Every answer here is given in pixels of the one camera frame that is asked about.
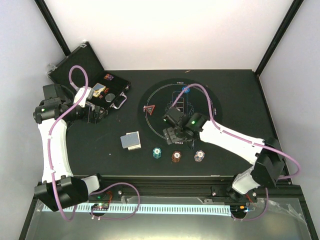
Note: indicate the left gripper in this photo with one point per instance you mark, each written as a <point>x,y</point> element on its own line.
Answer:
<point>95,118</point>

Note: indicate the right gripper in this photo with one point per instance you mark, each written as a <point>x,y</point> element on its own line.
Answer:
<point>171,138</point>

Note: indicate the green poker chip stack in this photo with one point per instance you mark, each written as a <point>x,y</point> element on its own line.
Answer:
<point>156,152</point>

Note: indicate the triangular all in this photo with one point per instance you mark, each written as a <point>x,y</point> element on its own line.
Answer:
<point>149,109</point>

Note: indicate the blue round button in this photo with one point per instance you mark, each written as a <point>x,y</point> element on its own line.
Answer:
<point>185,89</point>

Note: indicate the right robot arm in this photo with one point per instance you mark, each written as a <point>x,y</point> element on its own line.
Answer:
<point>263,155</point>

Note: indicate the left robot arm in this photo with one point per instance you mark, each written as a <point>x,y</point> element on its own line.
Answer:
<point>59,188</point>

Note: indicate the brown poker chip stack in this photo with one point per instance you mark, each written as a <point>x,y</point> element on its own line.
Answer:
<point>176,156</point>

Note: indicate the silver dealer button in case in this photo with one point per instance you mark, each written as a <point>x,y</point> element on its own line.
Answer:
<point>109,97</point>

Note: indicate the card deck in case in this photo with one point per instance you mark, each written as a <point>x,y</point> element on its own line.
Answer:
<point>97,89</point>

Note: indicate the blue white poker chip stack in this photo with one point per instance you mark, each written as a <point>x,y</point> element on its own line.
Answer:
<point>199,156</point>

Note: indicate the purple chips in case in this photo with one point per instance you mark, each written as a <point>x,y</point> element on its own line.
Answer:
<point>108,77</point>

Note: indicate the playing card deck box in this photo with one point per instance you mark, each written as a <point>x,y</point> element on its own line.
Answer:
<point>131,141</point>

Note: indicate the round black poker mat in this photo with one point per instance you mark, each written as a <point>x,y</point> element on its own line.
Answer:
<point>162,95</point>

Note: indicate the black poker case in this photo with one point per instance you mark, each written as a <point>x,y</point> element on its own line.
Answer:
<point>83,60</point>

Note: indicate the black aluminium rail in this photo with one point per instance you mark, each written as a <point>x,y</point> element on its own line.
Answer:
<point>171,186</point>

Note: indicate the white slotted cable duct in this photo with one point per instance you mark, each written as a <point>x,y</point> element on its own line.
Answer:
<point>166,209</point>

